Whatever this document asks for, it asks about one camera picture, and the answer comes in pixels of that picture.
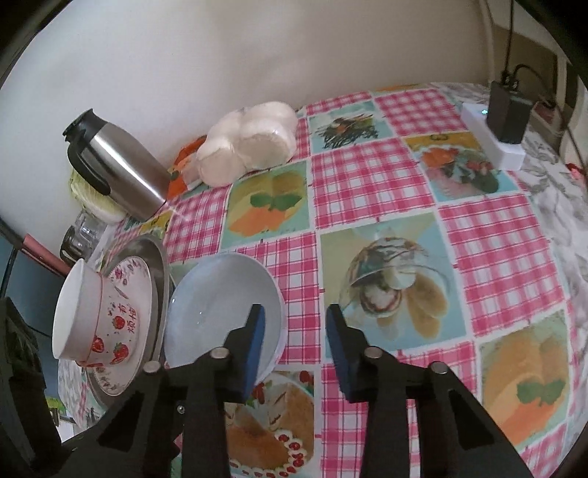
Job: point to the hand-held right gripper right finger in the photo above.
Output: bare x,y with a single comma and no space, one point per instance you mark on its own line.
340,354

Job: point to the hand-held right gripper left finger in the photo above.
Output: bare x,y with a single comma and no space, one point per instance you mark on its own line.
255,354

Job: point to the plain white plate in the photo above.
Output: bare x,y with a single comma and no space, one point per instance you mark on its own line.
216,294

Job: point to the strawberry print bowl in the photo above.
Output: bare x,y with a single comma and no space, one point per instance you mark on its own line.
78,312

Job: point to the round steel basin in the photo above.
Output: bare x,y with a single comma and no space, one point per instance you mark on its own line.
158,271

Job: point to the red print plate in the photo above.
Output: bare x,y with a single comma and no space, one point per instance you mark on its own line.
138,280

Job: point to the dark blue furniture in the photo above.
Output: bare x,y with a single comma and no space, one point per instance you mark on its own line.
27,285

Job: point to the pink stick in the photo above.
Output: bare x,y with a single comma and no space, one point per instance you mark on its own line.
39,246

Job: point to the glass jar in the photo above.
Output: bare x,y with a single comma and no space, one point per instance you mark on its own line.
80,234

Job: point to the pink checked tablecloth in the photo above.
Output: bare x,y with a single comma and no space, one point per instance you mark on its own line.
367,184

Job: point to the orange snack packet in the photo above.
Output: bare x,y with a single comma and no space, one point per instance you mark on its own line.
179,184

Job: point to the napa cabbage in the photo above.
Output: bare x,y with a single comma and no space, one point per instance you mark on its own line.
89,197

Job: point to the bag of steamed buns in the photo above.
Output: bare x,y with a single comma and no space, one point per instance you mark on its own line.
257,138

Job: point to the stainless steel thermos jug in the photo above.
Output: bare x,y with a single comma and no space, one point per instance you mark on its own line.
124,161

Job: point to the white power strip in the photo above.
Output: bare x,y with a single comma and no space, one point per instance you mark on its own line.
503,154

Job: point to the black charger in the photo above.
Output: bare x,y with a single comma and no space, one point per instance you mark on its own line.
507,115

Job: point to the small red object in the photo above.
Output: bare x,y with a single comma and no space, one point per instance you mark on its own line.
574,168

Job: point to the white wall conduit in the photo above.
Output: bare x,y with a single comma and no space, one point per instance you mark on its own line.
489,46

